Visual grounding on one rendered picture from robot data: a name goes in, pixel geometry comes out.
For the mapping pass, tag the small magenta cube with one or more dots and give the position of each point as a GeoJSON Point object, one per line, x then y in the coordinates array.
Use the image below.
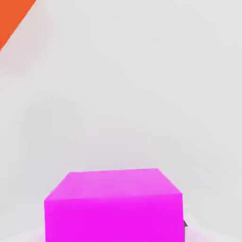
{"type": "Point", "coordinates": [113, 217]}

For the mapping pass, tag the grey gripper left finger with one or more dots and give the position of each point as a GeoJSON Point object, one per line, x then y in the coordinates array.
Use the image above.
{"type": "Point", "coordinates": [37, 237]}

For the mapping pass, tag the large orange box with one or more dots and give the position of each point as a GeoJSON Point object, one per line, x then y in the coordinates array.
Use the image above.
{"type": "Point", "coordinates": [10, 17]}

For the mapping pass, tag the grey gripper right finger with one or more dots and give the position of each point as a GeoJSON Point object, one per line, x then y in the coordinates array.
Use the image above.
{"type": "Point", "coordinates": [191, 233]}

